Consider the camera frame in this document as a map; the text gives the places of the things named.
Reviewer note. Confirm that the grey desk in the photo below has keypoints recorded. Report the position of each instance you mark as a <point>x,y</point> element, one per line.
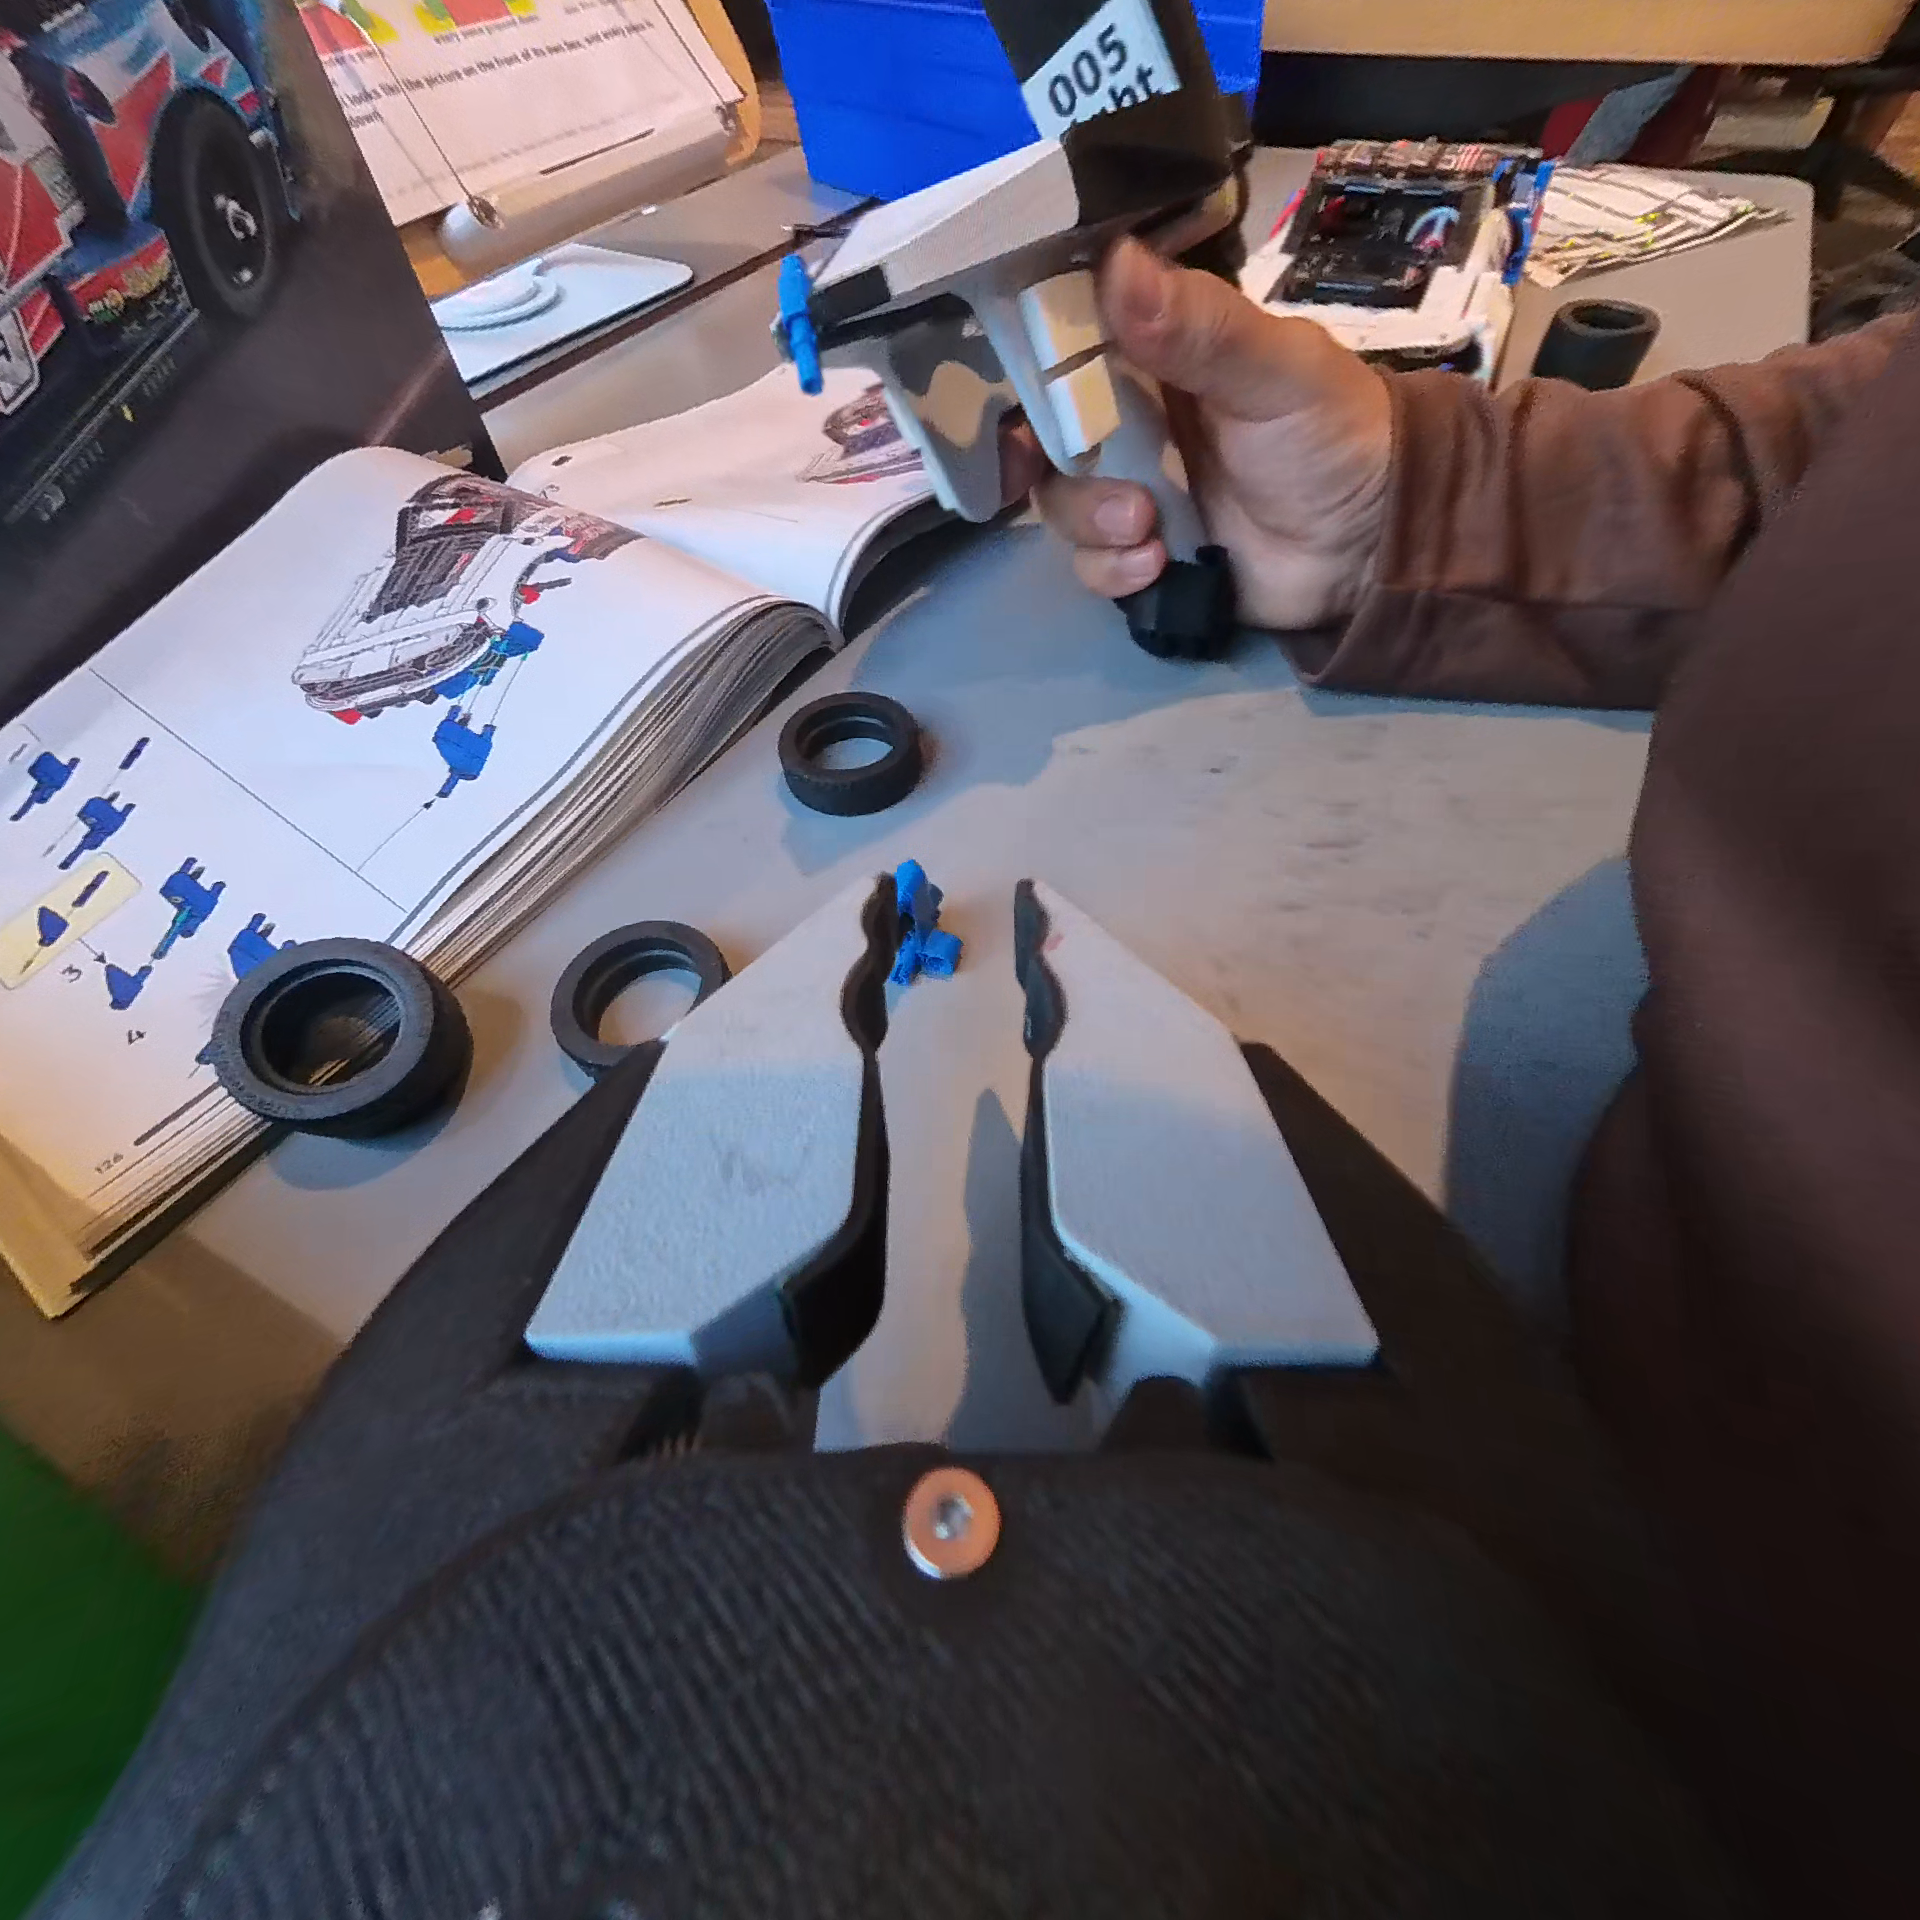
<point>1276,840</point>

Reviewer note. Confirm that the blue pin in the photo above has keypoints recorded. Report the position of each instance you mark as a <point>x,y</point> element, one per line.
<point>802,324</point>

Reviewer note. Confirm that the white stand base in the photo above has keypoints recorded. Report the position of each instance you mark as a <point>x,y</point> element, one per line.
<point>600,294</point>

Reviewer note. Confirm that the blue storage bin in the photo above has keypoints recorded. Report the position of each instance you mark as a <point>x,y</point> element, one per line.
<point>884,77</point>

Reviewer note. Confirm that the open instruction booklet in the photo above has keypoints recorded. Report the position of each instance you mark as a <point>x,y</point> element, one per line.
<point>300,600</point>

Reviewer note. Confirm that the toy car model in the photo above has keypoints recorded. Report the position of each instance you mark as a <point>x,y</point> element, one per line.
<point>1381,240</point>

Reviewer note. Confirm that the printed instruction board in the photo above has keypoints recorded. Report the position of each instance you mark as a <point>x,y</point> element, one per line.
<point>570,105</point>

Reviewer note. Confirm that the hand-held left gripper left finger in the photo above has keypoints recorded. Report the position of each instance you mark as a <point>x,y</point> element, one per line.
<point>704,1185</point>

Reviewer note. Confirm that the person's right forearm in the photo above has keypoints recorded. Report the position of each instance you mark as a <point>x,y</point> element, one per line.
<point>1574,524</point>

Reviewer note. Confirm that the sticker sheet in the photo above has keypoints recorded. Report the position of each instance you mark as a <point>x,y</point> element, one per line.
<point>1651,218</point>

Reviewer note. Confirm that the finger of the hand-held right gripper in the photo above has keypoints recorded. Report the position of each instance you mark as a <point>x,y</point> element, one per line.
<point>960,240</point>
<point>960,421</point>

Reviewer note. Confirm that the person's right hand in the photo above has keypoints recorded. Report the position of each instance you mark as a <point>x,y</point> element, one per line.
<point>1276,421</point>

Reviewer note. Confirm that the black car picture box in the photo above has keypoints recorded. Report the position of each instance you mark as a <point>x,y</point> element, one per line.
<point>329,345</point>

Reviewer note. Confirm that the black toy tyre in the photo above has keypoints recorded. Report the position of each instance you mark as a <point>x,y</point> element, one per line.
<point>435,1050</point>
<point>1574,353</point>
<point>578,1037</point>
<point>809,780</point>

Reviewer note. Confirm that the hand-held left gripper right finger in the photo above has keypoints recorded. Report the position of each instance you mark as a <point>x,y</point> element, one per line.
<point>1201,1185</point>

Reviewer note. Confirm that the green storage bin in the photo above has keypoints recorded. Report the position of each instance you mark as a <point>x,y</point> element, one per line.
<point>75,1650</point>

